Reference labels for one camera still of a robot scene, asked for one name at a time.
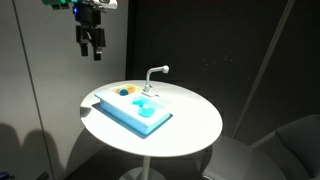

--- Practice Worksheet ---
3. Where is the light blue toy sink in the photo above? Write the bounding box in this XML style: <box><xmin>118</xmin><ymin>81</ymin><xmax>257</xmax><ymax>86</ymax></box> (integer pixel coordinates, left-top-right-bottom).
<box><xmin>91</xmin><ymin>83</ymin><xmax>174</xmax><ymax>140</ymax></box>

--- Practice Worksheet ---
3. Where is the small blue cup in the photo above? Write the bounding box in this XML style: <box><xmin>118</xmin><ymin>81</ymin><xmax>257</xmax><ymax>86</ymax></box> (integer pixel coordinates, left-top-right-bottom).
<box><xmin>131</xmin><ymin>98</ymin><xmax>145</xmax><ymax>108</ymax></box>

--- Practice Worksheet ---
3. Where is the grey toy faucet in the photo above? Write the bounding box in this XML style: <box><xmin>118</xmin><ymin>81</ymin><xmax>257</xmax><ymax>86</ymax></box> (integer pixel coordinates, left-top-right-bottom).
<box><xmin>141</xmin><ymin>65</ymin><xmax>170</xmax><ymax>98</ymax></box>

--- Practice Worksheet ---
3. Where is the round white pedestal table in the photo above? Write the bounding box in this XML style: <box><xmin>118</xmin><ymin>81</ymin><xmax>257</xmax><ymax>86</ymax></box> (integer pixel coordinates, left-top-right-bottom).
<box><xmin>79</xmin><ymin>79</ymin><xmax>224</xmax><ymax>180</ymax></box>

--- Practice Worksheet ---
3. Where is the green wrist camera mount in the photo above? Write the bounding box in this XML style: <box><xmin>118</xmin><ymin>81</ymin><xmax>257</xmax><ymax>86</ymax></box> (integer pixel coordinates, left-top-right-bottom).
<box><xmin>41</xmin><ymin>0</ymin><xmax>74</xmax><ymax>11</ymax></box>

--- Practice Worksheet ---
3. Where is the black handle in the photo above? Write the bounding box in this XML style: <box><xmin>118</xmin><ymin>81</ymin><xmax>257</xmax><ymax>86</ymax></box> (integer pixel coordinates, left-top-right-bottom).
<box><xmin>35</xmin><ymin>171</ymin><xmax>51</xmax><ymax>180</ymax></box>

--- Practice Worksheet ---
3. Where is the yellow dish rack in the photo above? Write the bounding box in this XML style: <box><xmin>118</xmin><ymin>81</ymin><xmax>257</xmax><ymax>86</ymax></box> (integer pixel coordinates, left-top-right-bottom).
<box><xmin>110</xmin><ymin>84</ymin><xmax>143</xmax><ymax>99</ymax></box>

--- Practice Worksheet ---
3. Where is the blue plate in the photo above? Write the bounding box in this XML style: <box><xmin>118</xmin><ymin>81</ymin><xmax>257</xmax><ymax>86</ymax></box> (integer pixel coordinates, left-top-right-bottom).
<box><xmin>137</xmin><ymin>106</ymin><xmax>156</xmax><ymax>119</ymax></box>

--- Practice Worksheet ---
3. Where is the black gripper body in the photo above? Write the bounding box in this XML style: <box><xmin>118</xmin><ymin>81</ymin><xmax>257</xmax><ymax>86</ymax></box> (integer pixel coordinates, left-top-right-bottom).
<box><xmin>73</xmin><ymin>3</ymin><xmax>107</xmax><ymax>52</ymax></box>

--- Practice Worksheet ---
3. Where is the blue mug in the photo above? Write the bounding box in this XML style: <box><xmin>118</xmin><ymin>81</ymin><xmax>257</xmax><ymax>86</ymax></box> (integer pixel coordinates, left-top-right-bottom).
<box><xmin>118</xmin><ymin>88</ymin><xmax>131</xmax><ymax>97</ymax></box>

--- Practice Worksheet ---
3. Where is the grey diagonal pole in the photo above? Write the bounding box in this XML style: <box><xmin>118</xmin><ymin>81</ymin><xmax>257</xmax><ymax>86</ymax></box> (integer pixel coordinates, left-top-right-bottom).
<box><xmin>232</xmin><ymin>0</ymin><xmax>296</xmax><ymax>139</ymax></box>

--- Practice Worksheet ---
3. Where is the grey armchair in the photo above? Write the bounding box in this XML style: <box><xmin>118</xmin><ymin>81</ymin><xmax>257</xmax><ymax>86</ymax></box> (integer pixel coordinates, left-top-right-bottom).
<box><xmin>201</xmin><ymin>114</ymin><xmax>320</xmax><ymax>180</ymax></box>

